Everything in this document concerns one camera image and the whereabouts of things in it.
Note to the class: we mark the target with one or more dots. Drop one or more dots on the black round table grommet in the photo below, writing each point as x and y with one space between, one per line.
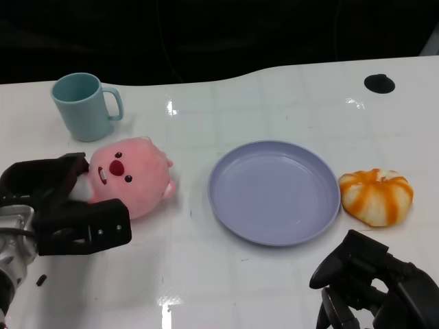
379 84

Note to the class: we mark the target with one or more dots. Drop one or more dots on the orange striped toy bun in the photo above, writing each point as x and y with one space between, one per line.
375 198

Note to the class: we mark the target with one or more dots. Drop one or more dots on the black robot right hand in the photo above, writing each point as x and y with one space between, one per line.
411 298

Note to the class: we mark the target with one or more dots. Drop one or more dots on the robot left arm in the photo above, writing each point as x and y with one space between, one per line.
13 246

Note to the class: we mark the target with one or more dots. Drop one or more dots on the white panel behind table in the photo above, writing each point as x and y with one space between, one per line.
430 46

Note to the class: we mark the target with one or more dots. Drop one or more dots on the light blue plastic mug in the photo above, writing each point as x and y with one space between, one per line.
85 113

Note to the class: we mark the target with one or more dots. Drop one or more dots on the lavender plastic plate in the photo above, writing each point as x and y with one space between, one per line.
271 195

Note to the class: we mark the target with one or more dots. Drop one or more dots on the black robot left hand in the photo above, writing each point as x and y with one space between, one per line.
51 212

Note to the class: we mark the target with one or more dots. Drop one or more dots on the small black peg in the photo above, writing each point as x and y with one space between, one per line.
41 280

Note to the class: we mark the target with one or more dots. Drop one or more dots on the pink plush beaver doll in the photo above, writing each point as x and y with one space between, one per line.
144 185

